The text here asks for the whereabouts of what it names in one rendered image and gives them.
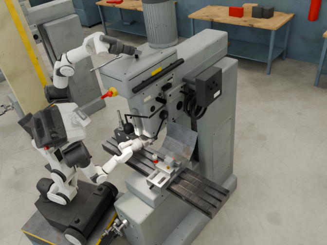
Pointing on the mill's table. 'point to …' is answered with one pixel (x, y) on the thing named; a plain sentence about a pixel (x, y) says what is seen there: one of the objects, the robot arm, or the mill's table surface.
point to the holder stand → (121, 136)
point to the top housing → (136, 69)
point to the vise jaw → (165, 168)
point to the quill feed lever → (161, 120)
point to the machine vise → (160, 184)
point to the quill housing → (148, 123)
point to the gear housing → (153, 90)
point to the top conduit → (157, 76)
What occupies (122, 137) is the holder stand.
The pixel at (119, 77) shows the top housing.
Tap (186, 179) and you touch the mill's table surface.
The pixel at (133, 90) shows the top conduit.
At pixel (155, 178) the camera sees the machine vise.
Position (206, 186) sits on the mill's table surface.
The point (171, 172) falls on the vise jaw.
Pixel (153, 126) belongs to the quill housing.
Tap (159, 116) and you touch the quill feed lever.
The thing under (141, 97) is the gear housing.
